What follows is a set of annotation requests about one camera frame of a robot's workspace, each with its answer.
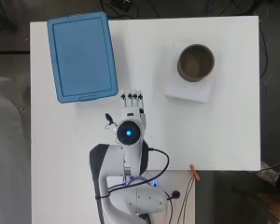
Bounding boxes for thin black cables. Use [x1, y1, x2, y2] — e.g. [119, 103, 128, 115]
[176, 175, 197, 224]

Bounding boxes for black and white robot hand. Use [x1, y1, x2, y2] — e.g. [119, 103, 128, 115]
[119, 89, 147, 130]

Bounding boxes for black plug with cable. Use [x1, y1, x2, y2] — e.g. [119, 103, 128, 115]
[163, 189, 182, 224]

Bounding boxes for brown round tub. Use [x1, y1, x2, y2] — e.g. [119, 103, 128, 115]
[176, 43, 216, 83]

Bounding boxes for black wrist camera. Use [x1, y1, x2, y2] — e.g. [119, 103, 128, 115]
[104, 112, 119, 131]

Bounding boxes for orange clip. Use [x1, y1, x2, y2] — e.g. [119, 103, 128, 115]
[189, 163, 201, 182]

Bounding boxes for white flat box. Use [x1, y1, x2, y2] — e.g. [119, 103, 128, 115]
[163, 40, 218, 104]

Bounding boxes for blue plastic lid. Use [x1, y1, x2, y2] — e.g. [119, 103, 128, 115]
[47, 11, 119, 105]

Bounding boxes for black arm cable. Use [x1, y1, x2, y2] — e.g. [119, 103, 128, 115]
[95, 147, 171, 200]

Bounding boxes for brown wooden board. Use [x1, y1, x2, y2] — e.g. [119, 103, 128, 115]
[259, 194, 280, 224]

